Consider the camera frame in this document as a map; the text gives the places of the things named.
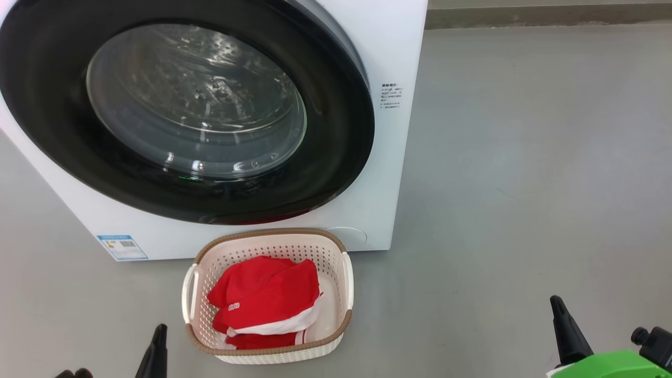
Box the black round glass washer door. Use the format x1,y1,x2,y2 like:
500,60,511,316
0,0,375,225

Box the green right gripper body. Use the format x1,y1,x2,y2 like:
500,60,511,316
546,351,672,378

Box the round white filter cover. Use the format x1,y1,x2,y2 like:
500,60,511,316
325,226,368,247

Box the white front-load washing machine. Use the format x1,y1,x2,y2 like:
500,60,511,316
0,0,428,261

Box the red shirt with white trim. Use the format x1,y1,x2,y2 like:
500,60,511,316
207,256,323,337

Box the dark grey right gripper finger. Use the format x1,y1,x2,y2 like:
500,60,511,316
550,295,594,366

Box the blue energy label sticker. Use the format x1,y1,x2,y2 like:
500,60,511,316
97,235,149,261

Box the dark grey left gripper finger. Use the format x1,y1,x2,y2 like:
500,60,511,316
135,324,169,378

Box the cream perforated basket brown rim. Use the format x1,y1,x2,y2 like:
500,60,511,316
182,228,354,364

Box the red shorts with white stripes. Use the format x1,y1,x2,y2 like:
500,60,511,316
225,328,308,350

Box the grey baseboard strip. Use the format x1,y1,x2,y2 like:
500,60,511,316
425,4,672,29

